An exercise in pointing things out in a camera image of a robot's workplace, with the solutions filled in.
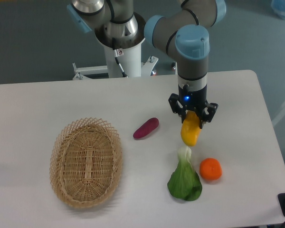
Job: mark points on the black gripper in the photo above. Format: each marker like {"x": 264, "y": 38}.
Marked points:
{"x": 192, "y": 100}

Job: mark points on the yellow mango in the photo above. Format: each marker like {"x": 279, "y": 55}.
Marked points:
{"x": 190, "y": 129}

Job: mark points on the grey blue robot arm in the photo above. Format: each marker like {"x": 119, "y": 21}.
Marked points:
{"x": 183, "y": 37}

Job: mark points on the purple sweet potato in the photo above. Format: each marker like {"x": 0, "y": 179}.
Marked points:
{"x": 147, "y": 128}

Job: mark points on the orange tangerine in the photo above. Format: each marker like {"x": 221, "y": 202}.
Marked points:
{"x": 210, "y": 169}

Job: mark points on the green bok choy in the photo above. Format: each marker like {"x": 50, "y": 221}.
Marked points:
{"x": 184, "y": 182}

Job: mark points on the woven wicker basket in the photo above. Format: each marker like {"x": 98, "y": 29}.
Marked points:
{"x": 86, "y": 163}

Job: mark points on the blue plastic bag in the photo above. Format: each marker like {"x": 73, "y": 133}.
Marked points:
{"x": 278, "y": 7}

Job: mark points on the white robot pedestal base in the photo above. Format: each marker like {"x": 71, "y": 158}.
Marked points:
{"x": 122, "y": 45}

